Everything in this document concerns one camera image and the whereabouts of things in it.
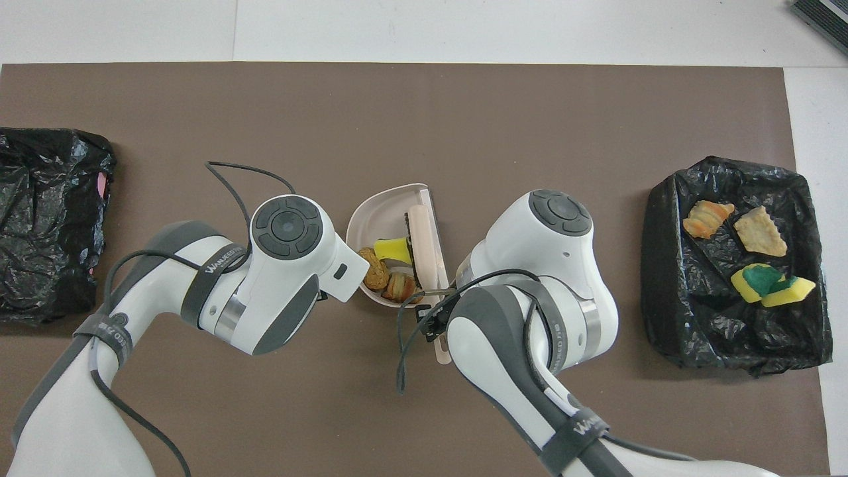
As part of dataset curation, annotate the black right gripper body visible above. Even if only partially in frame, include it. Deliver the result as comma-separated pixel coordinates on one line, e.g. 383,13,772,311
416,299,459,343

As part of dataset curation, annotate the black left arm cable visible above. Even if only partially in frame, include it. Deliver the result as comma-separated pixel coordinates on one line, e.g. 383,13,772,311
89,161,297,477

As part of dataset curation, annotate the black bag lined bin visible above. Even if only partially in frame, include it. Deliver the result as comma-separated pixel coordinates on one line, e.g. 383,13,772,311
640,156,833,377

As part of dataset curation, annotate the beige bread scrap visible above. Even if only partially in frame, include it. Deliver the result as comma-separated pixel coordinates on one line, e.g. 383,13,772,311
383,270,418,304

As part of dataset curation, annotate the orange striped croissant toy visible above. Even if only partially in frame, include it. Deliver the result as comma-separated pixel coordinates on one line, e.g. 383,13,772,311
682,200,736,240

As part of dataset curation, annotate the dark grey ribbed panel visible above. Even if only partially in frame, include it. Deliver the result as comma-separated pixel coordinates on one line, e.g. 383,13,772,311
790,0,848,57

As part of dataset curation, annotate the yellow sponge piece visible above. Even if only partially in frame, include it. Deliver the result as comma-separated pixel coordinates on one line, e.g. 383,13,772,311
373,237,413,266
731,263,786,303
762,276,817,307

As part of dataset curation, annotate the beige hand brush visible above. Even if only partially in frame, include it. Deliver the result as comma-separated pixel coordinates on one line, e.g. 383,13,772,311
404,204,453,365

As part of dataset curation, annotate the black bag bin pink spot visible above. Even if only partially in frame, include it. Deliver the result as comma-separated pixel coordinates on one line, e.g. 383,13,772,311
0,127,117,325

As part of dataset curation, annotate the brown peanut toy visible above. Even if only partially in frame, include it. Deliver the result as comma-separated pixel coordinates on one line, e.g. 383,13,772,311
358,247,392,291

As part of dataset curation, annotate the pale bread chunk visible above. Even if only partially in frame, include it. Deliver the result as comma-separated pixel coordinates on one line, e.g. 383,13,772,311
733,205,788,257

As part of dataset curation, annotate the brown table mat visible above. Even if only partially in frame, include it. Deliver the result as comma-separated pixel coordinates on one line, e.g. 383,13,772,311
0,62,830,477

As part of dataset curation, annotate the beige plastic dustpan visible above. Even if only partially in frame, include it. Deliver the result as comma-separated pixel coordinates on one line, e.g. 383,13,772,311
346,184,450,309

